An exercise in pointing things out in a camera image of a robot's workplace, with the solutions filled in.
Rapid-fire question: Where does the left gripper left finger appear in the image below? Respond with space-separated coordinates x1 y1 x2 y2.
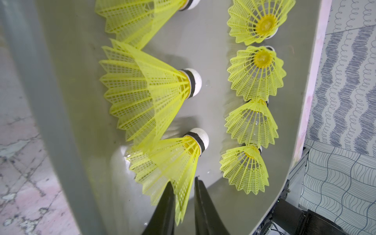
142 182 175 235

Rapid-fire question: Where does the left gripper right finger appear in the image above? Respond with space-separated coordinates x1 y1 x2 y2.
194 177 229 235

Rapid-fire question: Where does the yellow shuttlecock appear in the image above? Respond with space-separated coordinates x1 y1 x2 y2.
220 144 269 195
225 99 279 148
127 128 210 225
95 0 200 49
227 46 287 101
227 0 296 46
99 39 202 148

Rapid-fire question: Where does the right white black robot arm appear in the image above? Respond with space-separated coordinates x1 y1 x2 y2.
253 180 345 235

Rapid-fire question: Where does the pink floral table mat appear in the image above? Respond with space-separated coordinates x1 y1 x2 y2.
1 35 81 235

